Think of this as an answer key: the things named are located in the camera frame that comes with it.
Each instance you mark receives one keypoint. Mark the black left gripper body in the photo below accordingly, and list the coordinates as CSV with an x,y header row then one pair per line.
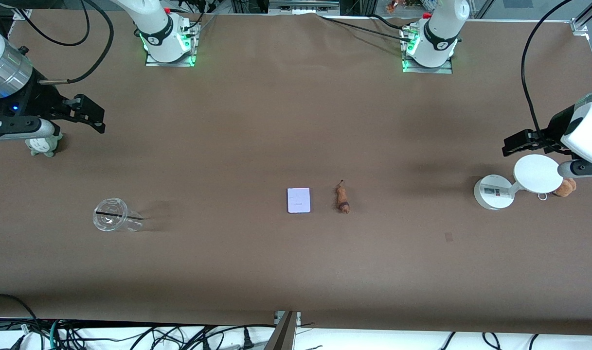
x,y
557,124

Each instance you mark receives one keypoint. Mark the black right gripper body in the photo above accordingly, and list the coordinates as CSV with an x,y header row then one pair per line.
x,y
38,99

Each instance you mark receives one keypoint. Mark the brown lion statue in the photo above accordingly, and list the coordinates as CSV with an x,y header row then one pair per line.
x,y
343,198

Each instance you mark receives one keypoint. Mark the lilac flip phone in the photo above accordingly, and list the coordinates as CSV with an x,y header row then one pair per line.
x,y
298,200

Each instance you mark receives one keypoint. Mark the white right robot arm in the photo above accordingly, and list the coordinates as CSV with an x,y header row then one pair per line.
x,y
162,29

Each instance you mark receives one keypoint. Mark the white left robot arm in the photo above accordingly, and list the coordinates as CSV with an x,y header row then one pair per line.
x,y
439,29

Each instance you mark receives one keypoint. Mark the white round desk lamp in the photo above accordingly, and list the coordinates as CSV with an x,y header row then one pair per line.
x,y
536,174

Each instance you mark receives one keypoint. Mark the grey totoro plush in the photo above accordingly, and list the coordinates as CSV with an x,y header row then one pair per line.
x,y
43,147

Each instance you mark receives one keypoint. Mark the black straw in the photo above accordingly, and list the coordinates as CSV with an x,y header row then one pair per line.
x,y
108,213

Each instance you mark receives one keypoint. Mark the clear plastic cup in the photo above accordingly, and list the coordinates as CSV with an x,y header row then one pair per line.
x,y
112,219

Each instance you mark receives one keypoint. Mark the orange toy figurine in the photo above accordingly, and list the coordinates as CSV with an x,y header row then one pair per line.
x,y
392,7

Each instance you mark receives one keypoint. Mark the brown table cover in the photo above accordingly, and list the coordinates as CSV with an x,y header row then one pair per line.
x,y
296,121

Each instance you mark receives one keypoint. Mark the grey metal bar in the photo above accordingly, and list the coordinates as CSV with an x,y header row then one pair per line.
x,y
303,7

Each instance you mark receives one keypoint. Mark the black power plug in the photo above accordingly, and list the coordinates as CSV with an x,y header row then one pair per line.
x,y
248,339

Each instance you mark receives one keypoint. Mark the dark support beam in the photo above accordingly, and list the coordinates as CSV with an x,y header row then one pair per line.
x,y
282,335

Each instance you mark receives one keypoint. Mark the aluminium frame corner bracket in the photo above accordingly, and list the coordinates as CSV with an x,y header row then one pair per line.
x,y
580,26
22,13

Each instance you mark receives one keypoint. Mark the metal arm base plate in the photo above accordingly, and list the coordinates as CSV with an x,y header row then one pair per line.
x,y
171,63
427,70

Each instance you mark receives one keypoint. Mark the silver table edge bracket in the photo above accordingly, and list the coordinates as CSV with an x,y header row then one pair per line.
x,y
296,321

